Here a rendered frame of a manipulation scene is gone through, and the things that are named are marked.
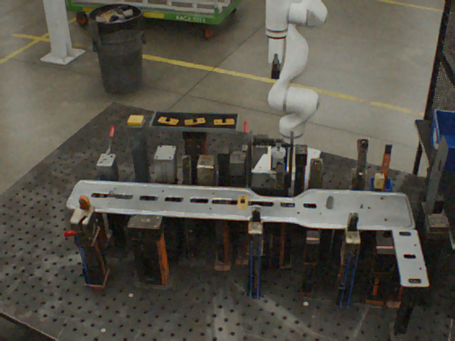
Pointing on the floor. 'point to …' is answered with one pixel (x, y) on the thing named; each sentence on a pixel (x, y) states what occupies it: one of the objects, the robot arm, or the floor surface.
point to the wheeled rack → (179, 9)
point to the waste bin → (119, 45)
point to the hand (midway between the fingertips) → (275, 71)
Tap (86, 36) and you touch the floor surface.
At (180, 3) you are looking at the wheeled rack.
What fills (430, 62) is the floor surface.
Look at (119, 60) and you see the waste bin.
